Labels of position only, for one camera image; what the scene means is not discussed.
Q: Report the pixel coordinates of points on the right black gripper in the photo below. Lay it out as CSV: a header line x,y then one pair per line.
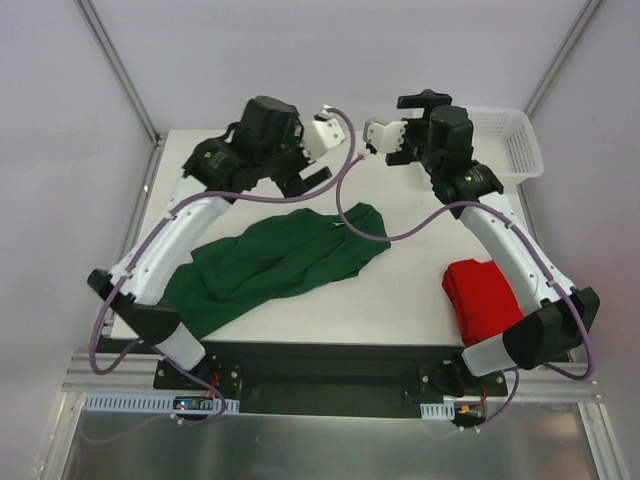
x,y
417,130

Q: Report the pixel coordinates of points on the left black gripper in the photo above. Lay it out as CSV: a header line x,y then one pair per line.
x,y
293,179

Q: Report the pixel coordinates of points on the green t shirt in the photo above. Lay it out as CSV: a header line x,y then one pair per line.
x,y
276,258

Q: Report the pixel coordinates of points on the white plastic basket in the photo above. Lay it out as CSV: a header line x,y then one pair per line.
x,y
505,141

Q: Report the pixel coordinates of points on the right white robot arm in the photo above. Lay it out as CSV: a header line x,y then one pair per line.
x,y
557,315

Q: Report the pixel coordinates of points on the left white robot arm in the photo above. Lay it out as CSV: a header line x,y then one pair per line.
x,y
134,287

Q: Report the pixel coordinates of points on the red folded t shirt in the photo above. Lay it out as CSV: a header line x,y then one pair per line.
x,y
483,301

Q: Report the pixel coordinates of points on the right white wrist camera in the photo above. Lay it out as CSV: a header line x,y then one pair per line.
x,y
384,137

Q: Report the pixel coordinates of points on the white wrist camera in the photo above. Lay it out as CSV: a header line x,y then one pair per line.
x,y
322,134
384,137

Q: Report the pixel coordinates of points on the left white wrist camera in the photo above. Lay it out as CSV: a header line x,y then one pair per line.
x,y
322,134

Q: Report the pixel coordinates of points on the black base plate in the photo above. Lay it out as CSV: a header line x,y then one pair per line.
x,y
377,402

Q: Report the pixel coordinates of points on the right white cable duct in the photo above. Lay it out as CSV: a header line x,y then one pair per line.
x,y
444,410

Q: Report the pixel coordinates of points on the white cable duct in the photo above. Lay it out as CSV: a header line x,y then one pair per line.
x,y
151,403
444,410

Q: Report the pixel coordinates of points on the aluminium frame rail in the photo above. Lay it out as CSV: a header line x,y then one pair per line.
x,y
237,377

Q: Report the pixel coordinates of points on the left white cable duct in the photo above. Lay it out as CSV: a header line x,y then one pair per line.
x,y
151,403

